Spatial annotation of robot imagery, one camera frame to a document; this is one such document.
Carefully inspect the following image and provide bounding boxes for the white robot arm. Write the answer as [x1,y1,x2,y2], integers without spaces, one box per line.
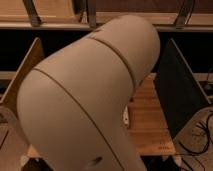
[17,15,160,171]

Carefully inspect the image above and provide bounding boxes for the right dark side panel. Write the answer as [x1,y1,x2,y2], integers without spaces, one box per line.
[154,39,211,138]

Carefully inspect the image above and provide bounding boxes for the left wooden side panel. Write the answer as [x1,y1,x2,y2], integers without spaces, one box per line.
[0,37,45,116]

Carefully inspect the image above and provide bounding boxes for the middle metal frame leg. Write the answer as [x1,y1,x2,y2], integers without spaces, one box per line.
[86,0,96,28]

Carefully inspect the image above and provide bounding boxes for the metal frame leg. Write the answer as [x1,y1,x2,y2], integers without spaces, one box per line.
[86,0,96,28]
[174,0,195,29]
[22,0,41,27]

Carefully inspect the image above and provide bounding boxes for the black cables on floor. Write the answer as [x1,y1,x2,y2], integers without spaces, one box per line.
[178,109,213,171]

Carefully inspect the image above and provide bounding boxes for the right metal frame leg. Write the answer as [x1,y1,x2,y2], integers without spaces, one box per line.
[174,0,195,29]

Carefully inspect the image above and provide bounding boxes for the left metal frame leg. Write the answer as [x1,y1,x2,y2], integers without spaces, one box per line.
[22,0,41,27]

